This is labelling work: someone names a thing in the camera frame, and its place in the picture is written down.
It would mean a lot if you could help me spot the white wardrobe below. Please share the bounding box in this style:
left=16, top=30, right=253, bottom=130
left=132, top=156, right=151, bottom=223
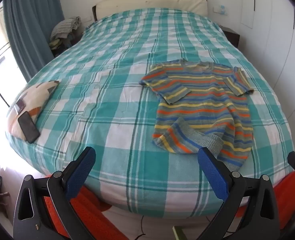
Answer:
left=239, top=0, right=295, bottom=142

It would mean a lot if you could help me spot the dark wooden nightstand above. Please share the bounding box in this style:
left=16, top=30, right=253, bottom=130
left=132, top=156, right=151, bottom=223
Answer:
left=219, top=26, right=240, bottom=49

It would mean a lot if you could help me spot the striped knit sweater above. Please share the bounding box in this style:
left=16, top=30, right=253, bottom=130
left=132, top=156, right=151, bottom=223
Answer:
left=140, top=59, right=255, bottom=168

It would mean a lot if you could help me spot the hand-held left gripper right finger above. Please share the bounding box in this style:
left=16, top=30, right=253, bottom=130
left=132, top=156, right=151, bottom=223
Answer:
left=197, top=147, right=281, bottom=240

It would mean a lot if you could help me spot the black smartphone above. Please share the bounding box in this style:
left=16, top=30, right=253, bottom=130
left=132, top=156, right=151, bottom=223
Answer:
left=18, top=111, right=41, bottom=144

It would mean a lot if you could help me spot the cream padded headboard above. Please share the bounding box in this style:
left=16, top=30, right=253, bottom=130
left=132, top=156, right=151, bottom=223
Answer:
left=92, top=0, right=208, bottom=22

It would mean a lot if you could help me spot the pile of folded clothes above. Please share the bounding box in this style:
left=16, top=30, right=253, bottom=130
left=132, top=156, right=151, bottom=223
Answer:
left=49, top=16, right=82, bottom=51

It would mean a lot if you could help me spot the green object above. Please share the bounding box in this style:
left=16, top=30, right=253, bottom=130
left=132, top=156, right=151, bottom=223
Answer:
left=172, top=226, right=186, bottom=240

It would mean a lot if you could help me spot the blue curtain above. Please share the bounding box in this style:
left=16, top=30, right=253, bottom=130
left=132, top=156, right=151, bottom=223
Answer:
left=3, top=0, right=64, bottom=83

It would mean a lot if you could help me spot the teal checkered bed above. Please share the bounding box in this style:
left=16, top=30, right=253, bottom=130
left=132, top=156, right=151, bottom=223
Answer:
left=5, top=7, right=295, bottom=217

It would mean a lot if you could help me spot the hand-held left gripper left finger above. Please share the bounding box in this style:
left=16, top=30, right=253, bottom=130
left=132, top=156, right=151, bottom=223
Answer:
left=13, top=146, right=98, bottom=240

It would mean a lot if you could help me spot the small card wallet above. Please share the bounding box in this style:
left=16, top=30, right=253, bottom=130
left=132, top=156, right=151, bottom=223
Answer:
left=14, top=99, right=26, bottom=113

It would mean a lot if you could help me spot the patterned cream pillow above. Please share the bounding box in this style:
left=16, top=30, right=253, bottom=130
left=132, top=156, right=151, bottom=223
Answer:
left=6, top=80, right=62, bottom=139

